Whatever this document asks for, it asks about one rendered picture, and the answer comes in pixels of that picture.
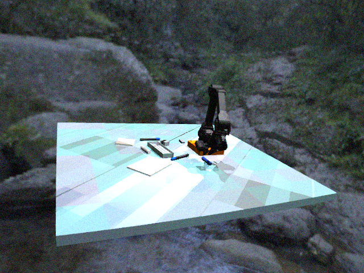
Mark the grey keyboard with white letter keys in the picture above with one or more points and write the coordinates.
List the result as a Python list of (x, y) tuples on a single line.
[(160, 149)]

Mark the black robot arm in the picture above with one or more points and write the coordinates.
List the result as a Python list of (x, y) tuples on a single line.
[(222, 122)]

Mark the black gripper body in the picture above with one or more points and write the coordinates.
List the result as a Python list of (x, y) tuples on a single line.
[(201, 146)]

